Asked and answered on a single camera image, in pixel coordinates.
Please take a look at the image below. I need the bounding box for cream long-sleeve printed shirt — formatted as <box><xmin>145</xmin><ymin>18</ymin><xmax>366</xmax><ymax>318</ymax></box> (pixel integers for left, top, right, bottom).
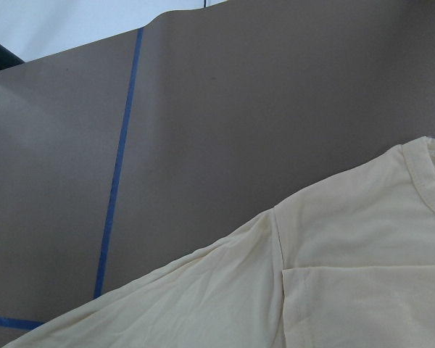
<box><xmin>11</xmin><ymin>136</ymin><xmax>435</xmax><ymax>347</ymax></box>

